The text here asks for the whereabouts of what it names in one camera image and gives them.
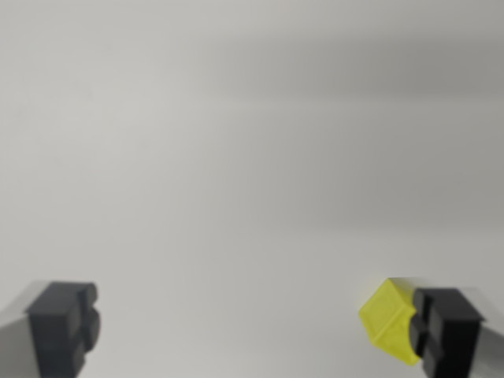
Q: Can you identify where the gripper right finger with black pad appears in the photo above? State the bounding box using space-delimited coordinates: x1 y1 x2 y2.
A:
407 286 504 378

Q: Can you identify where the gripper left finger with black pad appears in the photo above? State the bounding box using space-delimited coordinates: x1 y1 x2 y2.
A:
0 280 102 378

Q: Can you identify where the yellow cube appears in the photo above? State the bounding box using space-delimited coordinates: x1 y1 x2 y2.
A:
358 277 421 369

